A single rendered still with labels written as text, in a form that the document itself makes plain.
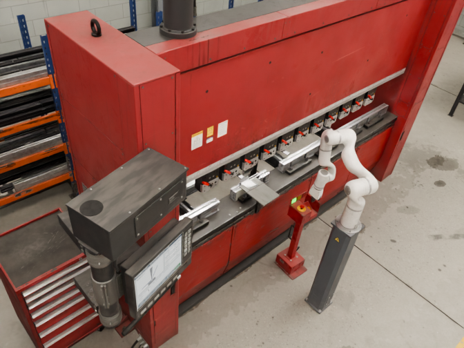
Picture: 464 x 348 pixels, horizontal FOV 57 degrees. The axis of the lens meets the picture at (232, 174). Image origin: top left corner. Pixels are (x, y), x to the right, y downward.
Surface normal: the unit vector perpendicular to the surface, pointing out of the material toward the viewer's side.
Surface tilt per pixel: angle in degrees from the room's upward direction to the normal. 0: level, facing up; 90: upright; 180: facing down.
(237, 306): 0
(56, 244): 0
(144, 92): 90
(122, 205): 0
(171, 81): 90
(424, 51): 90
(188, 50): 90
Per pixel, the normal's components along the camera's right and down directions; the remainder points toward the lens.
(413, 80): -0.74, 0.39
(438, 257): 0.08, -0.76
